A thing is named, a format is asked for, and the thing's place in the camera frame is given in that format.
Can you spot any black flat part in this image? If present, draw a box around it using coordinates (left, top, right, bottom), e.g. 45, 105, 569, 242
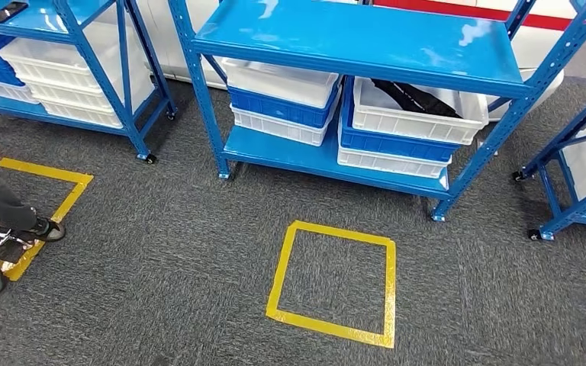
0, 1, 31, 24

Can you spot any blue metal shelf rack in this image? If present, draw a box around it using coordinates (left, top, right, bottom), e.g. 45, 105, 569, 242
0, 0, 179, 165
166, 0, 586, 223
511, 75, 586, 243

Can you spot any black plastic part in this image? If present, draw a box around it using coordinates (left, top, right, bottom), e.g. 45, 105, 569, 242
370, 78, 465, 120

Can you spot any yellow floor tape square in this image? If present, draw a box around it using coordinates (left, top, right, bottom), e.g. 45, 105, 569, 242
0, 156, 95, 283
265, 220, 398, 350

